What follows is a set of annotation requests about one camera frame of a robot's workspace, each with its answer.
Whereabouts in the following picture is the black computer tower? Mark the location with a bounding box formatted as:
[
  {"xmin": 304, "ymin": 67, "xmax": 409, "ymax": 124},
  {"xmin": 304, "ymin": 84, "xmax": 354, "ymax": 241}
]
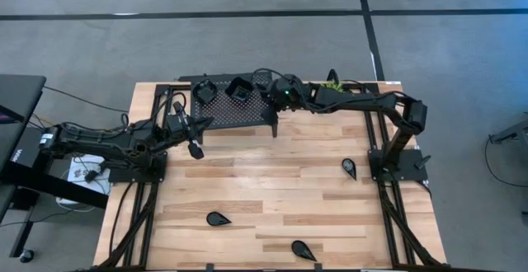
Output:
[{"xmin": 7, "ymin": 125, "xmax": 62, "ymax": 171}]

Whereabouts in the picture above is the black floor cable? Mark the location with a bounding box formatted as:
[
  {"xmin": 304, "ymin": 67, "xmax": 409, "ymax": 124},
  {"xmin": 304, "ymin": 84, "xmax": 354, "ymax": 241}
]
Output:
[
  {"xmin": 483, "ymin": 134, "xmax": 528, "ymax": 189},
  {"xmin": 43, "ymin": 85, "xmax": 130, "ymax": 113}
]

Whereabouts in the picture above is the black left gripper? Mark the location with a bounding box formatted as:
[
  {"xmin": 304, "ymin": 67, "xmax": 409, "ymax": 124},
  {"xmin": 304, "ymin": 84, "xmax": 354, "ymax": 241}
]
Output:
[{"xmin": 164, "ymin": 113, "xmax": 215, "ymax": 141}]

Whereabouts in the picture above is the white cardboard box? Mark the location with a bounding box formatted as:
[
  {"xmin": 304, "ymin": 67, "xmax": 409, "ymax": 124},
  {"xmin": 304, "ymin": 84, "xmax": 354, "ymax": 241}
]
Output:
[{"xmin": 55, "ymin": 152, "xmax": 113, "ymax": 213}]

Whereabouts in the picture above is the black square wavy mini plate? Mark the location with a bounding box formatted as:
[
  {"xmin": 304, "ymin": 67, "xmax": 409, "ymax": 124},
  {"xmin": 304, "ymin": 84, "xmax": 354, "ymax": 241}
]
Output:
[{"xmin": 224, "ymin": 76, "xmax": 256, "ymax": 102}]

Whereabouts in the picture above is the dark monitor screen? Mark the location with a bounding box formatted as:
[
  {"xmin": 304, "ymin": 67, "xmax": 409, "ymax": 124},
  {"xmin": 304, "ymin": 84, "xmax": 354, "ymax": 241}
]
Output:
[{"xmin": 0, "ymin": 104, "xmax": 25, "ymax": 125}]

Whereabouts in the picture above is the black teardrop mini plate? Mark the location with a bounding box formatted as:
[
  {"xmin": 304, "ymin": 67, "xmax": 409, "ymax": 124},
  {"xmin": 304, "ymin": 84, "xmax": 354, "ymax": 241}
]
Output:
[
  {"xmin": 290, "ymin": 240, "xmax": 318, "ymax": 263},
  {"xmin": 341, "ymin": 157, "xmax": 358, "ymax": 181},
  {"xmin": 205, "ymin": 211, "xmax": 233, "ymax": 227}
]

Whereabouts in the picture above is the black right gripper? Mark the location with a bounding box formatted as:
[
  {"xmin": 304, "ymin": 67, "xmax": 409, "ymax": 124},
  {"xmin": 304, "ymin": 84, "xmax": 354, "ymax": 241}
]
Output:
[{"xmin": 256, "ymin": 73, "xmax": 309, "ymax": 112}]

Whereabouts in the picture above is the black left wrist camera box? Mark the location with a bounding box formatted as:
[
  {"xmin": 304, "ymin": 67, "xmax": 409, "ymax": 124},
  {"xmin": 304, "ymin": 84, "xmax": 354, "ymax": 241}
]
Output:
[{"xmin": 187, "ymin": 141, "xmax": 205, "ymax": 161}]

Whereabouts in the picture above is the green plant in white pot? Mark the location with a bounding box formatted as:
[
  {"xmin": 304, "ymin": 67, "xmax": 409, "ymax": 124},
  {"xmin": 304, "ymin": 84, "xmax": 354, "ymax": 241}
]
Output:
[{"xmin": 319, "ymin": 80, "xmax": 346, "ymax": 92}]

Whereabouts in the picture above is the black right camera cable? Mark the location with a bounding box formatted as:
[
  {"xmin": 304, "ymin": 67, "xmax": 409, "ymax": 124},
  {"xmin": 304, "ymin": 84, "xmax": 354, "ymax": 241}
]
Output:
[{"xmin": 251, "ymin": 68, "xmax": 290, "ymax": 84}]

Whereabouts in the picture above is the black office desk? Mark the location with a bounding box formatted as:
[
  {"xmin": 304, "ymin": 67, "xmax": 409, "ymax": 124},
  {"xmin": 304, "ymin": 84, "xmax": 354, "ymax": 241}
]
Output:
[{"xmin": 0, "ymin": 73, "xmax": 111, "ymax": 264}]

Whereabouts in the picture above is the grey metal stand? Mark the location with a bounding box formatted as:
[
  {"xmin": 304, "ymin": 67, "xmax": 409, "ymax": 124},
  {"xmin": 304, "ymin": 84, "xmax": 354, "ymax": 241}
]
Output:
[{"xmin": 488, "ymin": 113, "xmax": 528, "ymax": 145}]

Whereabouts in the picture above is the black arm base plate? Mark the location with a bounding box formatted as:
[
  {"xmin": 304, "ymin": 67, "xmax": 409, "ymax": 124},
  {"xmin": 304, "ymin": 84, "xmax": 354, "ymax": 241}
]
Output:
[
  {"xmin": 107, "ymin": 156, "xmax": 168, "ymax": 185},
  {"xmin": 368, "ymin": 148, "xmax": 432, "ymax": 183}
]

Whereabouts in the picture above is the black perforated metal shelf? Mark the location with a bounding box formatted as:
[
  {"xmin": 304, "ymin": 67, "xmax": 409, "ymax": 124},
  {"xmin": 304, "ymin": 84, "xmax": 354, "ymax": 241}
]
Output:
[{"xmin": 177, "ymin": 72, "xmax": 281, "ymax": 145}]

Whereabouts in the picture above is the long black hanging cable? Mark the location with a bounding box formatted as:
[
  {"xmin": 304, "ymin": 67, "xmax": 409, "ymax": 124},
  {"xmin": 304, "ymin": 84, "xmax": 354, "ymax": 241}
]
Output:
[{"xmin": 342, "ymin": 77, "xmax": 413, "ymax": 100}]

